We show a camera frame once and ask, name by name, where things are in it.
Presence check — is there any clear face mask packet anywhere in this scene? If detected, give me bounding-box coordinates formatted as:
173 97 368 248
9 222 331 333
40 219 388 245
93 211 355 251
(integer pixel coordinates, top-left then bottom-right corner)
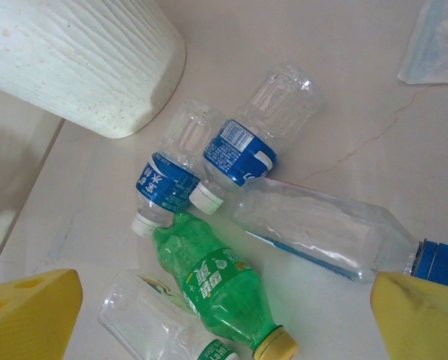
397 0 448 86

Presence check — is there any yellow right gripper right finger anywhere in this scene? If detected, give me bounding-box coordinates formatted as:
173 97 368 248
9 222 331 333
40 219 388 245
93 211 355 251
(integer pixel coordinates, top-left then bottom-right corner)
370 272 448 360

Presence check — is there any clear flat bottle blue cap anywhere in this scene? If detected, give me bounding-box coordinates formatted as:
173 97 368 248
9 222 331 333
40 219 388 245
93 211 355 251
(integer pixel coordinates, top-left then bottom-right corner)
230 175 448 290

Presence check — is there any blue label bottle white cap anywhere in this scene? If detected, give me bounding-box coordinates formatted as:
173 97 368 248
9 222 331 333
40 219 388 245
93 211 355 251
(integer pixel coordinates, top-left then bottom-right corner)
188 62 322 216
131 100 227 238

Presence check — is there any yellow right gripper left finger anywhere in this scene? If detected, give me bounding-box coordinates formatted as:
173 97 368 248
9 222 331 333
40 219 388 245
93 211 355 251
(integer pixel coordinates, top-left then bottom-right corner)
0 268 84 360

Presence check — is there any clear bottle green cap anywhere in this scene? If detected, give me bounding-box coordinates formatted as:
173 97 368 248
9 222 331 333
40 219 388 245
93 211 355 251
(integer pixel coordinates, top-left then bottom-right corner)
97 269 242 360

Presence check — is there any white ribbed waste bin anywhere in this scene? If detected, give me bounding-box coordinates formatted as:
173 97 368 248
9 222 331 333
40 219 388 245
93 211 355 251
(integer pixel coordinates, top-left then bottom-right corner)
0 0 188 140

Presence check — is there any green plastic bottle yellow cap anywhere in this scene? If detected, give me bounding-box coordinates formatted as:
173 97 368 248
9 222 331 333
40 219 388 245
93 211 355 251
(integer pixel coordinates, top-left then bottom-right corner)
151 209 299 360

